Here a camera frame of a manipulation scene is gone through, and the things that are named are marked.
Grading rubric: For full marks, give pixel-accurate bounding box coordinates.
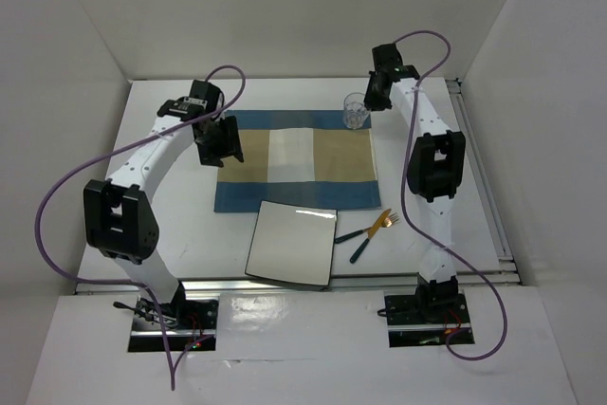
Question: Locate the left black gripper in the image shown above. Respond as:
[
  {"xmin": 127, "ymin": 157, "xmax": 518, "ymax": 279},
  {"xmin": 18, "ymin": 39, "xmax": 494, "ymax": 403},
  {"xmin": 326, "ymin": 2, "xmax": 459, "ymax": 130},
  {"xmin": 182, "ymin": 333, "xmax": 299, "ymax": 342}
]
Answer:
[{"xmin": 194, "ymin": 115, "xmax": 244, "ymax": 168}]

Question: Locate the clear drinking glass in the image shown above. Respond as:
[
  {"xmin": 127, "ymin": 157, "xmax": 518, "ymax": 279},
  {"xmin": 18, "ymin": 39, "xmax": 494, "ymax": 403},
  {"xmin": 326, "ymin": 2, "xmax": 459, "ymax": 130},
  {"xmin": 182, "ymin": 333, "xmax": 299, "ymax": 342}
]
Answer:
[{"xmin": 342, "ymin": 92, "xmax": 369, "ymax": 130}]

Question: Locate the blue beige white placemat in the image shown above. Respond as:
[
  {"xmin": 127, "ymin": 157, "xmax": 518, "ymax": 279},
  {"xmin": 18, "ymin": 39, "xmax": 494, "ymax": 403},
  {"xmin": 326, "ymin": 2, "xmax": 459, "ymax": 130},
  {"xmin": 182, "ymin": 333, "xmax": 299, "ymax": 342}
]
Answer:
[{"xmin": 214, "ymin": 110, "xmax": 381, "ymax": 213}]

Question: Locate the square white black-rimmed plate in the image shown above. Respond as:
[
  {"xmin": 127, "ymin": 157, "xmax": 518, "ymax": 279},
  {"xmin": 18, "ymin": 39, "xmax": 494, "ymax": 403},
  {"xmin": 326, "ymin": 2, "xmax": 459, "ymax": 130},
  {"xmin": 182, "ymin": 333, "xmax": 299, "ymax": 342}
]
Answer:
[{"xmin": 245, "ymin": 201, "xmax": 338, "ymax": 287}]

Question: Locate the gold fork green handle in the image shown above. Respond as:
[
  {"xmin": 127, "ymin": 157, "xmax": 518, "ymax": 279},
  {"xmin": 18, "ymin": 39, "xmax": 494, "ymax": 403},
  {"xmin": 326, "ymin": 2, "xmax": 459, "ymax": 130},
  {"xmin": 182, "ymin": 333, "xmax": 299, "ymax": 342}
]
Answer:
[{"xmin": 334, "ymin": 212, "xmax": 399, "ymax": 244}]

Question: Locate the gold knife green handle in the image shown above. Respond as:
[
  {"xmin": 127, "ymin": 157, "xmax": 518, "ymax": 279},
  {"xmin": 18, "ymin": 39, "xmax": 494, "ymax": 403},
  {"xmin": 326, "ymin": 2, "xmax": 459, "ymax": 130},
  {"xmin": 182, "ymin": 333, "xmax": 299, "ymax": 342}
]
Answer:
[{"xmin": 349, "ymin": 209, "xmax": 391, "ymax": 264}]

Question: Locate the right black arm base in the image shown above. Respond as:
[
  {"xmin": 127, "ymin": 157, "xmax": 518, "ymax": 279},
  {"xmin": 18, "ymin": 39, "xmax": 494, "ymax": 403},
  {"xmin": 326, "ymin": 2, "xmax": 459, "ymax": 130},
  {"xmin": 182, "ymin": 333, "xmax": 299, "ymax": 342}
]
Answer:
[{"xmin": 377, "ymin": 293, "xmax": 475, "ymax": 348}]

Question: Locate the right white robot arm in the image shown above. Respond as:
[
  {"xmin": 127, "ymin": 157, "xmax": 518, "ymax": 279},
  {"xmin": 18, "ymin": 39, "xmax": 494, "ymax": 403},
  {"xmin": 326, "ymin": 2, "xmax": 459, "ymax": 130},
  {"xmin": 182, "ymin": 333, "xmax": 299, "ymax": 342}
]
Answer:
[{"xmin": 364, "ymin": 44, "xmax": 466, "ymax": 322}]

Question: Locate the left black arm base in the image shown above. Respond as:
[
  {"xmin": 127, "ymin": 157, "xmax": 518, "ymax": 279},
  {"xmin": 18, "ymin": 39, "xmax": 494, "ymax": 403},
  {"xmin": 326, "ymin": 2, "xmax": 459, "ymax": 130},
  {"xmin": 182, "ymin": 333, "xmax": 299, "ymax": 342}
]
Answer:
[{"xmin": 113, "ymin": 298, "xmax": 219, "ymax": 353}]

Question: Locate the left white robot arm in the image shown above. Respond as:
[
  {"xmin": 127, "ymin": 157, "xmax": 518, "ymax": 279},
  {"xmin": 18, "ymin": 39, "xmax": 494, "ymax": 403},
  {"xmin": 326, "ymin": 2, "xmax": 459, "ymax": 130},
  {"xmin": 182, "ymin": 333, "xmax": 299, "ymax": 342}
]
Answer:
[{"xmin": 83, "ymin": 80, "xmax": 244, "ymax": 328}]

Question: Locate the aluminium rail frame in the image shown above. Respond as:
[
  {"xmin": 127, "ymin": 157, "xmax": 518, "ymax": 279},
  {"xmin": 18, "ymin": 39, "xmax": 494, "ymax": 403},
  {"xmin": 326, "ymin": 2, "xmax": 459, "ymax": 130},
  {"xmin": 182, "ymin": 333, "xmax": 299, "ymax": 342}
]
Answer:
[{"xmin": 73, "ymin": 76, "xmax": 523, "ymax": 296}]

